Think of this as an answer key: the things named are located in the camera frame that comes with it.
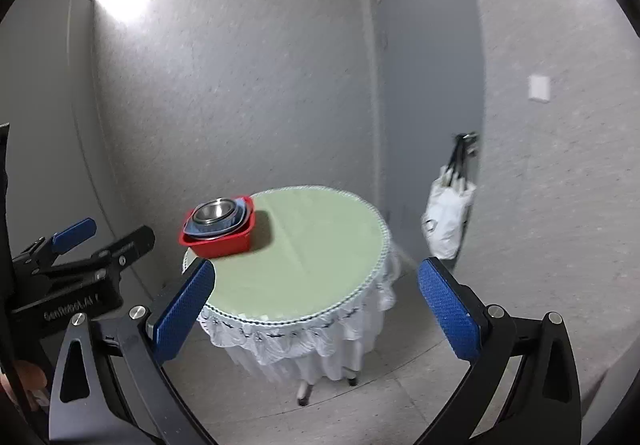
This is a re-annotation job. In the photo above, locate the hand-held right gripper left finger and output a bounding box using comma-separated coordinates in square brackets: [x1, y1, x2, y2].
[48, 259, 217, 445]

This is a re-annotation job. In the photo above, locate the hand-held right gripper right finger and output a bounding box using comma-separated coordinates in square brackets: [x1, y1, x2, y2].
[415, 257, 583, 445]

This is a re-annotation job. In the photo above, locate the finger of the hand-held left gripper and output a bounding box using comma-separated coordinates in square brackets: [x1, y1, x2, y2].
[12, 218, 97, 271]
[37, 226, 156, 286]

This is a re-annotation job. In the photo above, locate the red square plastic basin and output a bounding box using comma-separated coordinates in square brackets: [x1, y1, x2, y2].
[179, 197, 257, 258]

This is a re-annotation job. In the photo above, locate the large steel bowl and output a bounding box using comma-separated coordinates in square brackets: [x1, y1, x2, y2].
[192, 197, 242, 228]

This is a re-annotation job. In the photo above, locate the blue square plate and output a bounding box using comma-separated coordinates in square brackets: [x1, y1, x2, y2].
[183, 196, 248, 238]

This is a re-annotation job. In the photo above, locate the person's left hand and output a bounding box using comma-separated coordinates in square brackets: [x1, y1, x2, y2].
[0, 359, 48, 413]

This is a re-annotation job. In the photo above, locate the white tote bag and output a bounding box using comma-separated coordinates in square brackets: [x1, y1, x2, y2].
[421, 137, 477, 261]

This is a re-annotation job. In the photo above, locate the green tablecloth with white lace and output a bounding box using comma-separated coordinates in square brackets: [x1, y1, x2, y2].
[182, 185, 401, 383]

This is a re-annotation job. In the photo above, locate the grey cabinet panel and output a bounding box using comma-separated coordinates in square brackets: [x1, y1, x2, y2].
[0, 0, 151, 276]

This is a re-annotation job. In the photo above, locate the white table base with wheels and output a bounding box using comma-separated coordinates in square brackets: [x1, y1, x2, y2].
[295, 367, 358, 406]

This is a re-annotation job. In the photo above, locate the grey door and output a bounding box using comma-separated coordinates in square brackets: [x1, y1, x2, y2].
[357, 0, 488, 271]

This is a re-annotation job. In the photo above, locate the white wall switch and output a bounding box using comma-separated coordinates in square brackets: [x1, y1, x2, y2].
[529, 74, 552, 102]

